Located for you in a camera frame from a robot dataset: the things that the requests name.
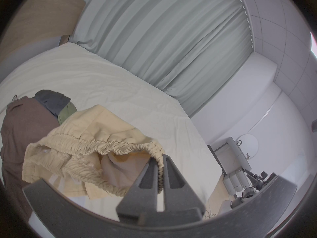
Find pale green curtain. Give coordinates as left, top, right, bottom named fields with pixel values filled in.
left=70, top=0, right=255, bottom=118

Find bed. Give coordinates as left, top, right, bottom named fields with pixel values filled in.
left=0, top=0, right=224, bottom=222

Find black garment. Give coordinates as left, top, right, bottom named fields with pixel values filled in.
left=34, top=89, right=72, bottom=117

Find green garment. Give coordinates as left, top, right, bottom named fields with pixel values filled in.
left=57, top=101, right=77, bottom=124

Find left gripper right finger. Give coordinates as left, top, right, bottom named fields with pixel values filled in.
left=162, top=154, right=206, bottom=220

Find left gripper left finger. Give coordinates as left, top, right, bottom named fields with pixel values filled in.
left=116, top=156, right=159, bottom=220

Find brown garment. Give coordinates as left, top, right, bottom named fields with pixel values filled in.
left=0, top=96, right=61, bottom=216

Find white table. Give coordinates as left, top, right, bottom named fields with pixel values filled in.
left=208, top=136, right=252, bottom=177

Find beige shorts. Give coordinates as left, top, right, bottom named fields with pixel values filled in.
left=22, top=104, right=166, bottom=200

